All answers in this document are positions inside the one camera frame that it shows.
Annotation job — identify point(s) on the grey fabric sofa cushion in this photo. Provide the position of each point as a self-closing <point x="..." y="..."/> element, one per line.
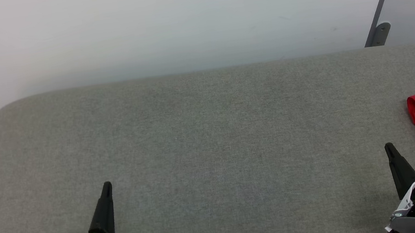
<point x="210" y="140"/>

